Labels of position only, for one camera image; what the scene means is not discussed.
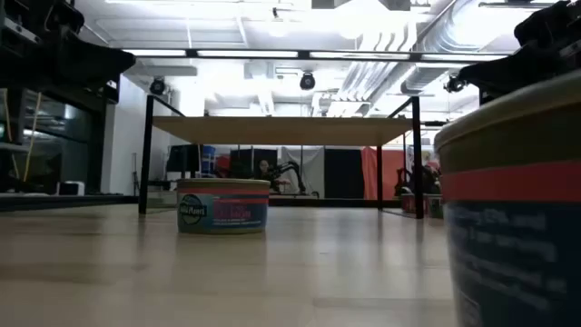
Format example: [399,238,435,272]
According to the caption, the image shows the blue red Wild Planet can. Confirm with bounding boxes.
[433,68,581,327]
[176,177,271,235]

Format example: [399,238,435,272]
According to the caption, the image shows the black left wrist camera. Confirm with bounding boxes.
[93,81,120,104]

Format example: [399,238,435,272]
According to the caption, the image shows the black monitor on stand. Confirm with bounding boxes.
[165,144,202,179]

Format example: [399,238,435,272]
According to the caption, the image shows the silver ceiling air duct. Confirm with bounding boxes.
[338,0,518,105]

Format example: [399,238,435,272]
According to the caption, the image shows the blue storage bins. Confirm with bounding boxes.
[201,144,217,177]

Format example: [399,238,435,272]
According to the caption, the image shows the silver-lidded red label can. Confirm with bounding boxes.
[399,193,430,214]

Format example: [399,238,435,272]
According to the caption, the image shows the long linear ceiling light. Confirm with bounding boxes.
[121,47,509,63]

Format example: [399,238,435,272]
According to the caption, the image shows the white curtain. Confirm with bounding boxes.
[280,145,326,197]

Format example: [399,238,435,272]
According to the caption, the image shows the black metal table frame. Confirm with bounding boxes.
[0,193,403,213]

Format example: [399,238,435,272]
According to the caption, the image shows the black tripod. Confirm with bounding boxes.
[131,152,142,196]

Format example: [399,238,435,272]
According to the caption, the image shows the white box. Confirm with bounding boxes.
[56,181,86,197]

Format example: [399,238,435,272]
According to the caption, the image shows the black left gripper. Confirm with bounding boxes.
[0,0,136,91]

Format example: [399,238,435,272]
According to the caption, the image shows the yellow cable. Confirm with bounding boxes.
[21,92,43,183]

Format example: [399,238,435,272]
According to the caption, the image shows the black curtain panel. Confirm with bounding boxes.
[229,148,279,181]
[323,147,364,200]

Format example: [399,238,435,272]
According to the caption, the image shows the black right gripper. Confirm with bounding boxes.
[458,0,581,99]

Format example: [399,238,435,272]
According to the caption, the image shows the person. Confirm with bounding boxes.
[254,158,273,182]

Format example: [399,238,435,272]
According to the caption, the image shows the wooden shelf with black legs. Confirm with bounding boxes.
[138,94,426,220]

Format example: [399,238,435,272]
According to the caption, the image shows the orange red curtain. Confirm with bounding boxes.
[361,145,406,201]

